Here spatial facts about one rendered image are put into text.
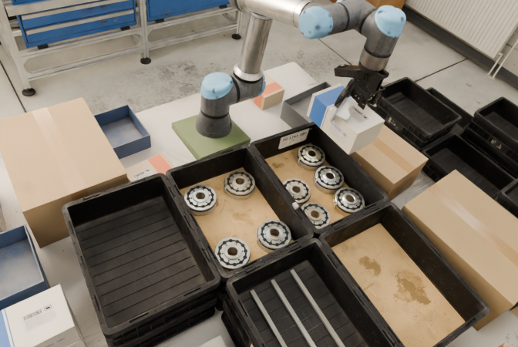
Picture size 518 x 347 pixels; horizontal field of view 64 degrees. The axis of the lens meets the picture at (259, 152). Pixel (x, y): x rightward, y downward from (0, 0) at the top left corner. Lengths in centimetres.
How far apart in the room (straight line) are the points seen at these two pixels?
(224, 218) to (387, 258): 52
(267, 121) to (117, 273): 94
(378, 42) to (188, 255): 78
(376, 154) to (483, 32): 269
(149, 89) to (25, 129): 162
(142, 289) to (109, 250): 16
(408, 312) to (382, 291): 9
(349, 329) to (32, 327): 79
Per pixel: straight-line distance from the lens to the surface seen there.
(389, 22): 109
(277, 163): 149
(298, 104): 187
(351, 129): 123
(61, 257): 145
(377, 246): 139
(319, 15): 105
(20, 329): 118
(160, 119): 180
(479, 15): 415
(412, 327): 131
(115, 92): 306
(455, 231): 146
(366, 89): 120
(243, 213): 134
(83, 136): 148
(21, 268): 138
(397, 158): 163
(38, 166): 142
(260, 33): 151
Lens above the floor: 193
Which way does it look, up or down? 47 degrees down
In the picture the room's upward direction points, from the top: 11 degrees clockwise
